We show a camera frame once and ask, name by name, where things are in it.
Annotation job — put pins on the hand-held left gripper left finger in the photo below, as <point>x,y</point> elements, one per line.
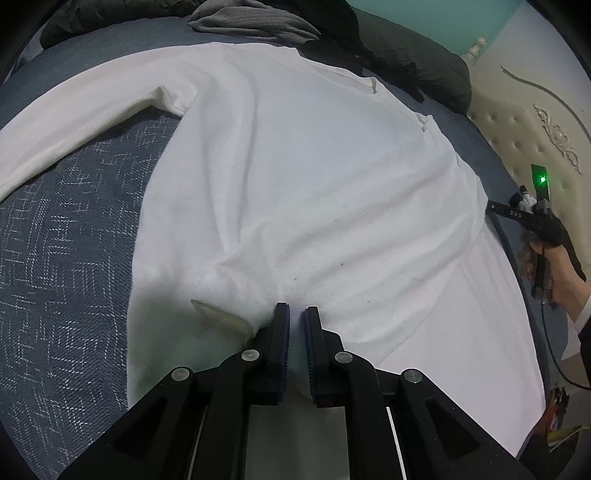
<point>284,355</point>

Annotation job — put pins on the grey ribbed garment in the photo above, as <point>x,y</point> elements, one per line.
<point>249,18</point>

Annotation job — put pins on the white long-sleeve shirt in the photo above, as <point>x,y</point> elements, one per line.
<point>300,184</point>

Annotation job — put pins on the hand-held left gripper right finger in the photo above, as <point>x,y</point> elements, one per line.
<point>310,360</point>

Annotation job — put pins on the dark grey duvet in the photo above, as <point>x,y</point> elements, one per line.
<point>434,74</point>

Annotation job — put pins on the yellow-green bag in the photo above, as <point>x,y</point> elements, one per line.
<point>565,434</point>

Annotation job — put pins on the person's right hand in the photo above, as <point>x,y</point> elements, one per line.
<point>565,286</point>

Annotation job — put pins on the person's dark clothing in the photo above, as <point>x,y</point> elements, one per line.
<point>549,461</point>

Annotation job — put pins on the blue woven bed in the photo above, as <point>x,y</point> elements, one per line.
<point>64,277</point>

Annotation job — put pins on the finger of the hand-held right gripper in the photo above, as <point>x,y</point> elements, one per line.
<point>508,211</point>

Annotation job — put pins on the cream tufted headboard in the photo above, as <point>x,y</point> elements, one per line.
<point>517,124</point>

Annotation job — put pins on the black garment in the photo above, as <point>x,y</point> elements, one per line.
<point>341,27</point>

